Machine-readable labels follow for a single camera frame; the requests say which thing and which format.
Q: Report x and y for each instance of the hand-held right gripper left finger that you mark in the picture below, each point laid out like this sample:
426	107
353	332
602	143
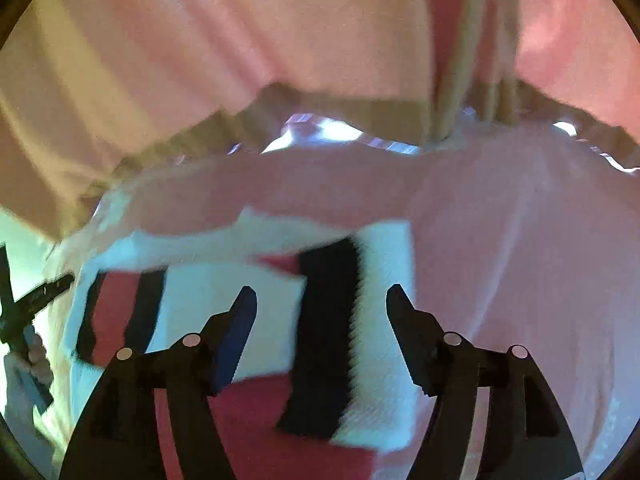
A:
234	340

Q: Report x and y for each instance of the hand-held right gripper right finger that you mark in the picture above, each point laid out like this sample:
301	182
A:
403	321

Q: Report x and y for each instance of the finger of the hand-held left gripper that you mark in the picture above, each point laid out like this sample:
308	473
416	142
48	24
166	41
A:
50	288

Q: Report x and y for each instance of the white knitted sweater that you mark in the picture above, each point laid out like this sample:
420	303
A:
210	305

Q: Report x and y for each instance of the person's left hand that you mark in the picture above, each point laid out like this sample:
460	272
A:
39	355

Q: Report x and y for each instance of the pink printed blanket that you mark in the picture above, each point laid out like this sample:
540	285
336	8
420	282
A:
500	240

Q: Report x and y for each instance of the pink curtain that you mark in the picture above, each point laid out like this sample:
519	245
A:
200	60
560	40

